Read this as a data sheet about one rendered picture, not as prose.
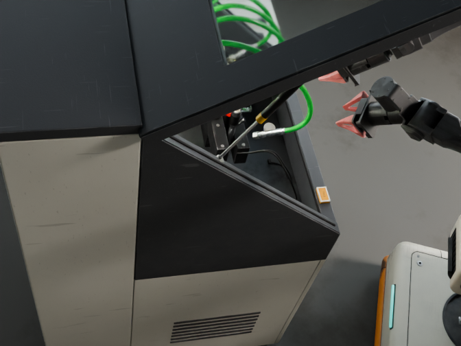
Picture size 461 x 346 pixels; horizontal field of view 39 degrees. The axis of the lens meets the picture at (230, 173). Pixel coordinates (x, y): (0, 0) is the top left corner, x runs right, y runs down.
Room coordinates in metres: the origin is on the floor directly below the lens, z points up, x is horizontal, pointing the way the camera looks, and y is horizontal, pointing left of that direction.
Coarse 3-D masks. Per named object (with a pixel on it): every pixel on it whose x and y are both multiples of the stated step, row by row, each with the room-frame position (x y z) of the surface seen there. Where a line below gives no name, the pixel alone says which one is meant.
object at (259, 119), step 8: (296, 88) 0.92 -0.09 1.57; (280, 96) 0.92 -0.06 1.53; (288, 96) 0.92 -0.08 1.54; (272, 104) 0.91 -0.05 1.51; (280, 104) 0.91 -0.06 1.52; (264, 112) 0.91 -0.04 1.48; (272, 112) 0.91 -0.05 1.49; (256, 120) 0.91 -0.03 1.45; (264, 120) 0.91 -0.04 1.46; (248, 128) 0.91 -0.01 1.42; (240, 136) 0.90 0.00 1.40; (232, 144) 0.90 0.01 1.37; (224, 152) 0.89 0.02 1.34
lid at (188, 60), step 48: (144, 0) 1.11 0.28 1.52; (192, 0) 1.09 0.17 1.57; (240, 0) 1.09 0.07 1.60; (288, 0) 1.07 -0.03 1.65; (336, 0) 1.05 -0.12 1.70; (384, 0) 1.01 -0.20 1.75; (432, 0) 1.00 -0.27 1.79; (144, 48) 0.98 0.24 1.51; (192, 48) 0.96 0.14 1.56; (240, 48) 0.96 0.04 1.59; (288, 48) 0.93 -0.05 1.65; (336, 48) 0.92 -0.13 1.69; (384, 48) 0.93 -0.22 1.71; (144, 96) 0.86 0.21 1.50; (192, 96) 0.85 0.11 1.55; (240, 96) 0.84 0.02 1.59
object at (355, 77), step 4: (364, 60) 1.31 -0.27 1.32; (356, 64) 1.31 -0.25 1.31; (360, 64) 1.31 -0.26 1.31; (364, 64) 1.31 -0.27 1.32; (344, 68) 1.30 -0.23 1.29; (348, 68) 1.31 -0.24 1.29; (352, 68) 1.31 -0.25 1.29; (356, 68) 1.31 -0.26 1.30; (360, 68) 1.31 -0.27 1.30; (364, 68) 1.31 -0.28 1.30; (368, 68) 1.31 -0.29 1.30; (372, 68) 1.32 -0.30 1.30; (348, 72) 1.30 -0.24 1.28; (352, 72) 1.30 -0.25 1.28; (356, 72) 1.31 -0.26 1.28; (360, 72) 1.31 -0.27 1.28; (352, 76) 1.30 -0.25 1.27; (356, 76) 1.32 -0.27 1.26; (352, 80) 1.31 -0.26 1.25; (356, 80) 1.30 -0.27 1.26; (356, 84) 1.30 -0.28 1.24
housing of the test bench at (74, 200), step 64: (0, 0) 1.02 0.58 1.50; (64, 0) 1.07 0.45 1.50; (0, 64) 0.85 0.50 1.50; (64, 64) 0.89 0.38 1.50; (128, 64) 0.93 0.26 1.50; (0, 128) 0.69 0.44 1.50; (64, 128) 0.73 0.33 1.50; (128, 128) 0.78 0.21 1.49; (64, 192) 0.72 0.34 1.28; (128, 192) 0.78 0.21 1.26; (64, 256) 0.72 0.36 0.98; (128, 256) 0.78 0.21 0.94; (64, 320) 0.71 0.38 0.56; (128, 320) 0.78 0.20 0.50
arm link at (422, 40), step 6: (456, 24) 1.38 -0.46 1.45; (438, 30) 1.37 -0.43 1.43; (444, 30) 1.37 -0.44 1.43; (426, 36) 1.35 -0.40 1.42; (432, 36) 1.36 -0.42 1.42; (414, 42) 1.34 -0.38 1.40; (420, 42) 1.34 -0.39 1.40; (426, 42) 1.35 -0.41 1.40; (414, 48) 1.33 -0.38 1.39; (420, 48) 1.34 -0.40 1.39; (408, 54) 1.33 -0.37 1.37
